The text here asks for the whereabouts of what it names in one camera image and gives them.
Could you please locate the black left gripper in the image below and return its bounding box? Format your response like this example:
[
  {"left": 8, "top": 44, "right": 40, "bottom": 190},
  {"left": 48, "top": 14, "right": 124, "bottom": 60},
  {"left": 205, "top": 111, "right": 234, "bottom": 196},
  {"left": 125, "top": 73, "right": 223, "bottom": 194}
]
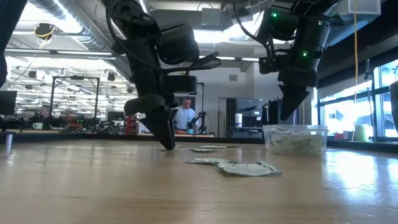
[{"left": 124, "top": 66, "right": 179, "bottom": 151}]

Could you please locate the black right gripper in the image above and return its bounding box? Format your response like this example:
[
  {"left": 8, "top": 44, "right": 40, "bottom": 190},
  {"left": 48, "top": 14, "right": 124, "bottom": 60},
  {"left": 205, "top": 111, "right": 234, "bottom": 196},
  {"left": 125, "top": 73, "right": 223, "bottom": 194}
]
[{"left": 278, "top": 55, "right": 322, "bottom": 122}]

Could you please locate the red bin stack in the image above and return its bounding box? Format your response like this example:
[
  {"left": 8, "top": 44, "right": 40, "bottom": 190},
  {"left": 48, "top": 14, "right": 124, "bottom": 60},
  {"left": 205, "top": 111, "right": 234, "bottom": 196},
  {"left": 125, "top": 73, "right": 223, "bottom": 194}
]
[{"left": 124, "top": 114, "right": 140, "bottom": 135}]

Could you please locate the clear plastic bin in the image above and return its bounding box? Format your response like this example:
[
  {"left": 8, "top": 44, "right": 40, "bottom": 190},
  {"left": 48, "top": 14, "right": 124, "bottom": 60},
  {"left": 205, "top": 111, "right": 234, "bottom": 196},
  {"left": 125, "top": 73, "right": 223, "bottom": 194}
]
[{"left": 262, "top": 124, "right": 330, "bottom": 157}]

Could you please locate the person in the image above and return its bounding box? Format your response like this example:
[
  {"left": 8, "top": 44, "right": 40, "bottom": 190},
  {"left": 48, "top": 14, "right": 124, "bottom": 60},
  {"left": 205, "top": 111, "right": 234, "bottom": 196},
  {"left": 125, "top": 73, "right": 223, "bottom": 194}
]
[{"left": 173, "top": 96, "right": 200, "bottom": 131}]

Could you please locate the black cabinet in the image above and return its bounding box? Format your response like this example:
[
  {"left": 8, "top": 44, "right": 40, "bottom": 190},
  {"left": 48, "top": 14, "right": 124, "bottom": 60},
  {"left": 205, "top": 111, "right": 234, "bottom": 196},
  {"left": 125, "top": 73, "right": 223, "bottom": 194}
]
[{"left": 228, "top": 97, "right": 265, "bottom": 138}]

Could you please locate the yellow-green spool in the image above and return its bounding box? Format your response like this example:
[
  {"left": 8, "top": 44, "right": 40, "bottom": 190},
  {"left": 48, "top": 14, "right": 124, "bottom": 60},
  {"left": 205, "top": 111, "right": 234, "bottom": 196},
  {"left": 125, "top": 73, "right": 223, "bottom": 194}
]
[{"left": 353, "top": 124, "right": 370, "bottom": 142}]

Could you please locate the grey ceiling box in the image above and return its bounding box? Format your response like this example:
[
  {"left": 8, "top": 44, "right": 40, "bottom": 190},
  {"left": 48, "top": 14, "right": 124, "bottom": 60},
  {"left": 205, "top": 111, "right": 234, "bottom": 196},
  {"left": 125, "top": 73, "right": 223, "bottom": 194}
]
[{"left": 200, "top": 7, "right": 223, "bottom": 27}]

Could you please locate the translucent ceiling box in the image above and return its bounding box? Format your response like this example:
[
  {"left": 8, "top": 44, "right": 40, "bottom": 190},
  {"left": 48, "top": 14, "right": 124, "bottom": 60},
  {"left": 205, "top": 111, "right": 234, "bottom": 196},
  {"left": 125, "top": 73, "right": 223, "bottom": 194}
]
[{"left": 337, "top": 0, "right": 382, "bottom": 17}]

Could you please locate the black yellow ceiling reel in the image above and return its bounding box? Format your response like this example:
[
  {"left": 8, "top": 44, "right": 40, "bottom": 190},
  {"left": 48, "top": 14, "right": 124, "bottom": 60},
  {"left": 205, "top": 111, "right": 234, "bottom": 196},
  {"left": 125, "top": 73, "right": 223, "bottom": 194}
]
[{"left": 33, "top": 22, "right": 57, "bottom": 43}]

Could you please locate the black monitor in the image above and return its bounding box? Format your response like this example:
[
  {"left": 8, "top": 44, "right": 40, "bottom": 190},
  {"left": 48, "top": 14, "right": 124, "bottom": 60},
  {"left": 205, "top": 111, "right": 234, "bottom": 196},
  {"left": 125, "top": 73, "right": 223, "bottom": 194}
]
[{"left": 0, "top": 90, "right": 18, "bottom": 116}]

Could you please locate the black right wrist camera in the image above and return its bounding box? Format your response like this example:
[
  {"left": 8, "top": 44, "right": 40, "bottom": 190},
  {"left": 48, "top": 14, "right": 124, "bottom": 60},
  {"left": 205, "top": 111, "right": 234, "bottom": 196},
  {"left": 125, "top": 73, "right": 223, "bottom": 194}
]
[{"left": 259, "top": 55, "right": 278, "bottom": 75}]

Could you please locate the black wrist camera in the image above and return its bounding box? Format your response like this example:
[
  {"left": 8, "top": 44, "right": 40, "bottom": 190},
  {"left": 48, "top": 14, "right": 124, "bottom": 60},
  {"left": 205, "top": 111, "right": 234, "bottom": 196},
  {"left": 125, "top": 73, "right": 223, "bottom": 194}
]
[
  {"left": 259, "top": 55, "right": 278, "bottom": 75},
  {"left": 164, "top": 75, "right": 198, "bottom": 95}
]

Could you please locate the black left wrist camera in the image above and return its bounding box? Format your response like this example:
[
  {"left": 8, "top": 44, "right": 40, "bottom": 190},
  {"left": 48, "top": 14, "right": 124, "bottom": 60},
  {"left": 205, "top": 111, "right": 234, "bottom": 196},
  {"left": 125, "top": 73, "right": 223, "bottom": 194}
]
[{"left": 164, "top": 75, "right": 198, "bottom": 95}]

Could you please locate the black left camera cable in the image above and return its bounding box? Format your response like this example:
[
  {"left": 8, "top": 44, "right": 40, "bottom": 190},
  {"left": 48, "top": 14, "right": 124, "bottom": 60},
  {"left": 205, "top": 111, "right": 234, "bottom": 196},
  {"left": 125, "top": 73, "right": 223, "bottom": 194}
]
[{"left": 105, "top": 0, "right": 223, "bottom": 74}]

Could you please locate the black camera cable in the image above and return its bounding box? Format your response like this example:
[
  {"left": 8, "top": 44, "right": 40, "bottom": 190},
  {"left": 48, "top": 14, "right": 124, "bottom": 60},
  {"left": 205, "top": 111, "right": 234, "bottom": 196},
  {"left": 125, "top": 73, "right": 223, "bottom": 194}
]
[
  {"left": 105, "top": 0, "right": 223, "bottom": 74},
  {"left": 231, "top": 0, "right": 276, "bottom": 60}
]

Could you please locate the black right camera cable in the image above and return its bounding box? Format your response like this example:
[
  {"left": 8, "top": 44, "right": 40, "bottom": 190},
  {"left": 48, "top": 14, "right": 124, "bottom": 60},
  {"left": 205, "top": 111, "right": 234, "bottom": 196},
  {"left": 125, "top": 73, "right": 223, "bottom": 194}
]
[{"left": 231, "top": 0, "right": 276, "bottom": 60}]

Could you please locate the yellow cable with bead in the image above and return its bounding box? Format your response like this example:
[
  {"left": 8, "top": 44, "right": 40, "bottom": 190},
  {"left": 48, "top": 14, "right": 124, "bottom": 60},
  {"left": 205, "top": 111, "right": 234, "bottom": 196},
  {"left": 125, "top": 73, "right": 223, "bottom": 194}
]
[{"left": 353, "top": 0, "right": 359, "bottom": 138}]

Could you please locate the black window frame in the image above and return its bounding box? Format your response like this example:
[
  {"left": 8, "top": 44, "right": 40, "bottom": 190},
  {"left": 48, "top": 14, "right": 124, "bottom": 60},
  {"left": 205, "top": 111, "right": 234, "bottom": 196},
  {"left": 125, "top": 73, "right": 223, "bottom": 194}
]
[{"left": 317, "top": 55, "right": 398, "bottom": 141}]

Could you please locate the black background rig frame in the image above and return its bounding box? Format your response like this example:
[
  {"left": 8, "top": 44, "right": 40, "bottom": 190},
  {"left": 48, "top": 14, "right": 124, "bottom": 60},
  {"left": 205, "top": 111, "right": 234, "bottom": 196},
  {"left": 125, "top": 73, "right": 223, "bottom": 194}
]
[{"left": 49, "top": 75, "right": 101, "bottom": 131}]

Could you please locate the silver ceiling duct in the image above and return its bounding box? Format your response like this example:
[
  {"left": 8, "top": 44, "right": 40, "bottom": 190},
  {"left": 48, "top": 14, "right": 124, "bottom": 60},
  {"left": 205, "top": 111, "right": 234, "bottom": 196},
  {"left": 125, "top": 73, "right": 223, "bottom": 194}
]
[{"left": 27, "top": 0, "right": 137, "bottom": 82}]

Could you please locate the silver metal post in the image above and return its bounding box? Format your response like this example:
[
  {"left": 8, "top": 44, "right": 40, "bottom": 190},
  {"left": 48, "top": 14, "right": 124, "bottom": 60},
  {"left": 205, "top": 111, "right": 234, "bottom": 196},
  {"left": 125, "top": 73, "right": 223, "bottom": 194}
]
[{"left": 4, "top": 131, "right": 16, "bottom": 156}]

